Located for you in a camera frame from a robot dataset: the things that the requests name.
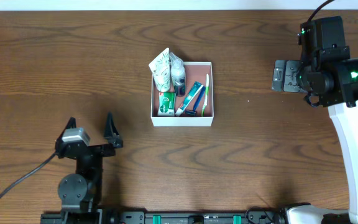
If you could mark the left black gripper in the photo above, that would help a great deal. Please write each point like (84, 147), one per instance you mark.
(92, 149)

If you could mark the white box pink interior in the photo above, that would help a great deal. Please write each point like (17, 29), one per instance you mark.
(195, 72)

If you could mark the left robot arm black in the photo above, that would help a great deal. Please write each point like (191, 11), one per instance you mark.
(80, 192)

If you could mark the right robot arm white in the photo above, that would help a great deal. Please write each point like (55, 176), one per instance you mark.
(342, 105)

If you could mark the green white toothbrush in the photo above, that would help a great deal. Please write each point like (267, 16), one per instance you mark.
(205, 103)

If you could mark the clear pump soap bottle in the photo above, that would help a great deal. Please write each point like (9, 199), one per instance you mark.
(178, 75)

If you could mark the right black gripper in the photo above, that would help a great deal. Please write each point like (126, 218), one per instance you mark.
(286, 76)

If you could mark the green soap bar pack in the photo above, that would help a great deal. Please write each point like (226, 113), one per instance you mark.
(166, 104)

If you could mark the Colgate toothpaste tube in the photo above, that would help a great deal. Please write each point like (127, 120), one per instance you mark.
(197, 86)

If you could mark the white Pantene tube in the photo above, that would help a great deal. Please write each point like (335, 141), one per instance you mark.
(160, 68)

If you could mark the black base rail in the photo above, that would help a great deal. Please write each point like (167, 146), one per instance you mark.
(110, 216)

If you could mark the blue disposable razor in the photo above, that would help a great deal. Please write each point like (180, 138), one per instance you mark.
(193, 112)

